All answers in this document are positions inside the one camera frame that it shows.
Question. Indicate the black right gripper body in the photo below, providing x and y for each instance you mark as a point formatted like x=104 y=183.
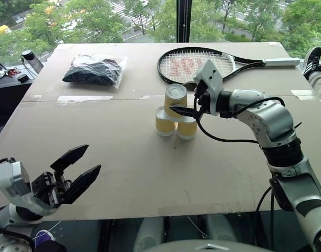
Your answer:
x=207 y=103

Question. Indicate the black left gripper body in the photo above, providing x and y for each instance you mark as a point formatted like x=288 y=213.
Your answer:
x=48 y=187

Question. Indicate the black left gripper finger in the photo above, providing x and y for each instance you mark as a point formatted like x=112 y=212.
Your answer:
x=71 y=157
x=82 y=182

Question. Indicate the yellow white paper cup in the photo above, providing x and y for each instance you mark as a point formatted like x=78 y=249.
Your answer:
x=164 y=126
x=174 y=101
x=186 y=130

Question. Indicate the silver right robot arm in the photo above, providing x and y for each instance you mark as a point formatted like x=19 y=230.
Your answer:
x=275 y=118

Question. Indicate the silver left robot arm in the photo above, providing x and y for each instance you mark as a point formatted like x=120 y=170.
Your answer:
x=8 y=218

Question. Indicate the brown cardboard table cover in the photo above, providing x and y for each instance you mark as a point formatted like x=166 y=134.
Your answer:
x=123 y=162

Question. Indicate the purple white round object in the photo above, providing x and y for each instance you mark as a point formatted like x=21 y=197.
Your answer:
x=43 y=236

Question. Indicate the long clear tape strip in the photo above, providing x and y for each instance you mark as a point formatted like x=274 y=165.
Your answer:
x=84 y=98

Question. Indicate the black white tennis racket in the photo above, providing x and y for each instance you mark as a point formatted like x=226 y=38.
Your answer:
x=279 y=62

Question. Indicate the black side table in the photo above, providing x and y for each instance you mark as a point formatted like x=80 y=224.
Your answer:
x=10 y=94

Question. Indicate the clear bag of dark items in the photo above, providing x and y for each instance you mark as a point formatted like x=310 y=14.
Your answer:
x=92 y=72

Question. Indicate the short beige tape strip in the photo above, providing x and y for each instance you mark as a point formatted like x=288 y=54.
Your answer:
x=303 y=94

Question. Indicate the black drinking bottle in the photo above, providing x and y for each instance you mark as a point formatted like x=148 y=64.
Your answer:
x=32 y=61

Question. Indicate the red key bundle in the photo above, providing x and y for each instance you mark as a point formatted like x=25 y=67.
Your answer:
x=11 y=71

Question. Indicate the black white sneaker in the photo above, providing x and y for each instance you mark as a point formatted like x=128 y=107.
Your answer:
x=312 y=61

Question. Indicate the silver robot torso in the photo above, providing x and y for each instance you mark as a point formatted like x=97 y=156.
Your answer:
x=207 y=247

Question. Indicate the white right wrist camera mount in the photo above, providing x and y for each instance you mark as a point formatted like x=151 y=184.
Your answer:
x=211 y=76

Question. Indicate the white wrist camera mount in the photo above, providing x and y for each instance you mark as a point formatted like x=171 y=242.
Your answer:
x=11 y=181
x=211 y=76

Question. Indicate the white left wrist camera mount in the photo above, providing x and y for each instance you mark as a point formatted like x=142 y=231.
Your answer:
x=11 y=181

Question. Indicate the black window frame post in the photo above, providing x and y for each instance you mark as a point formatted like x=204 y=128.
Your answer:
x=183 y=21

